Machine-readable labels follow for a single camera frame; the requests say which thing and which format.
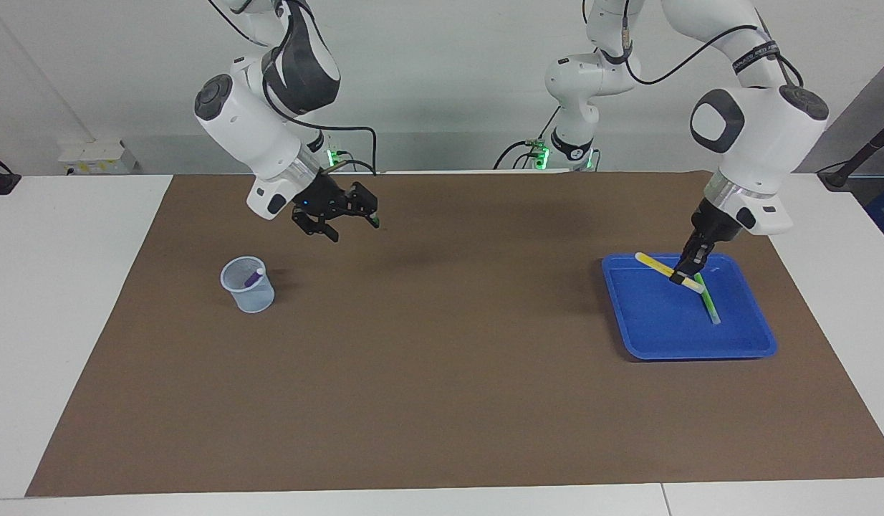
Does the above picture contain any translucent plastic cup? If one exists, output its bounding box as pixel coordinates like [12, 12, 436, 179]
[220, 256, 276, 314]

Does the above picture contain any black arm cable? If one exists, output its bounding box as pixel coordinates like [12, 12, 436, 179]
[618, 0, 805, 87]
[259, 7, 380, 177]

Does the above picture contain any green marker pen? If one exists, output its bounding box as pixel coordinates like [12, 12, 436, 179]
[693, 272, 722, 325]

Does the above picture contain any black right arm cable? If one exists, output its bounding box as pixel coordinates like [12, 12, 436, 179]
[259, 7, 380, 177]

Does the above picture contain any brown table mat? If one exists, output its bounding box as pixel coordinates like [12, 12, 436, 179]
[25, 171, 884, 498]

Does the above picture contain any black stand pole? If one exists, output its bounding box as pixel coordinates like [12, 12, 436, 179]
[817, 113, 884, 191]

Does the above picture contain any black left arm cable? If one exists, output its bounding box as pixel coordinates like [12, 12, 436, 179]
[618, 0, 805, 87]

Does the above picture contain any blue plastic tray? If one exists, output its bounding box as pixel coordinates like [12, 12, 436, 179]
[601, 252, 778, 360]

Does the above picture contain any white wall power box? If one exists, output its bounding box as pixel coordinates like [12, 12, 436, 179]
[57, 138, 138, 176]

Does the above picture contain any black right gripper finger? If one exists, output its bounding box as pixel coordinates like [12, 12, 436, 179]
[345, 183, 380, 229]
[293, 215, 340, 243]

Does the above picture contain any black base cable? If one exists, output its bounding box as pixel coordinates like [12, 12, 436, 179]
[494, 107, 561, 171]

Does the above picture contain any yellow marker pen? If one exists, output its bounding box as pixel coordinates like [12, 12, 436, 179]
[634, 252, 705, 293]

